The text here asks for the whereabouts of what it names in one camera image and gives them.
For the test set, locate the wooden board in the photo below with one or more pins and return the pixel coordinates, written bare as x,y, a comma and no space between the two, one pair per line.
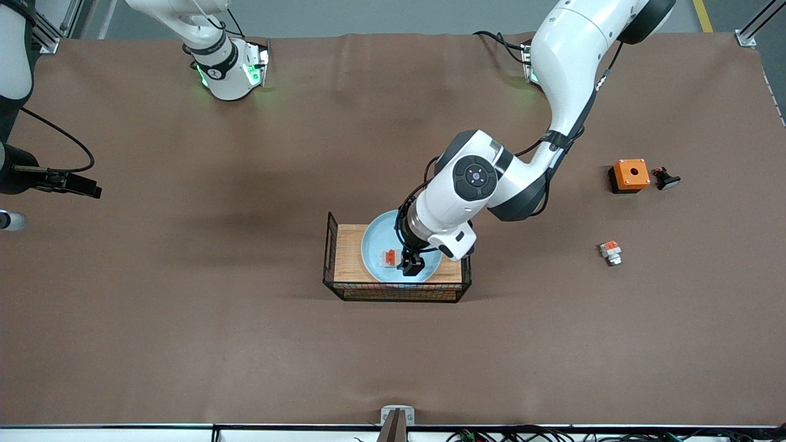
350,252

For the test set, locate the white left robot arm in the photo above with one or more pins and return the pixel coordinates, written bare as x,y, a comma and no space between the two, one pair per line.
571,55

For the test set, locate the light blue plate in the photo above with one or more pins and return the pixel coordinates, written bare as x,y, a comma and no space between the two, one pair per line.
377,239

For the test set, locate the white table edge rail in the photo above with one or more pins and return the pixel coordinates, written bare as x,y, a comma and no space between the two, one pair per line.
92,436

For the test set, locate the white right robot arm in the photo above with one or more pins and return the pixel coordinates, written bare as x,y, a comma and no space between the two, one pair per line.
227,67

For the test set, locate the brown table cover sheet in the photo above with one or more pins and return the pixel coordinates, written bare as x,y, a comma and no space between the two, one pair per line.
184,276

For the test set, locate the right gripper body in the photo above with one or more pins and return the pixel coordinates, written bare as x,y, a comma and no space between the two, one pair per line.
13,178

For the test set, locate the white orange push button switch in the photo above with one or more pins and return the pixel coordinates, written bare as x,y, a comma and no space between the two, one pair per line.
610,250

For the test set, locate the black push button white cap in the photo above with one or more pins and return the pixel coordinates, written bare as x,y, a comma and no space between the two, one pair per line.
666,180

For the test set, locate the aluminium frame profile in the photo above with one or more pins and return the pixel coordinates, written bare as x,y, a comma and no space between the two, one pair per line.
48,38
746,38

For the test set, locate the orange button box with hole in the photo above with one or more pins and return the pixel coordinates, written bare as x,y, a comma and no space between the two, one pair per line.
631,175

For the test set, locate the red white push button switch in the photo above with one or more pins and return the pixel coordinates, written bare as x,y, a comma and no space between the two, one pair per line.
389,258

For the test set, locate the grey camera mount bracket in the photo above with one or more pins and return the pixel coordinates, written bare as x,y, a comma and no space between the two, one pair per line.
387,416

